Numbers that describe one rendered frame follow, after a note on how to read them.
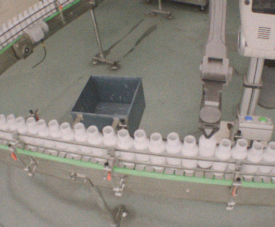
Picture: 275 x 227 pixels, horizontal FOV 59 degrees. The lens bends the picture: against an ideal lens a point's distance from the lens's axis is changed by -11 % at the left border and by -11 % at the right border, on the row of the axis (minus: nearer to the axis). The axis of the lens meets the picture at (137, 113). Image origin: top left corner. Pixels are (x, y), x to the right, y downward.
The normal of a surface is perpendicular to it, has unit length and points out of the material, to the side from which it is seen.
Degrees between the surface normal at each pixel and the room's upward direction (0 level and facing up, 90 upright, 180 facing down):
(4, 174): 0
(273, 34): 90
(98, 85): 90
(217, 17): 63
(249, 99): 90
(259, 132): 70
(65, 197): 0
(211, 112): 88
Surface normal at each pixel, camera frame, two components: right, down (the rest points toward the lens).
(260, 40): -0.24, 0.71
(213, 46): -0.27, 0.31
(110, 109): -0.12, -0.70
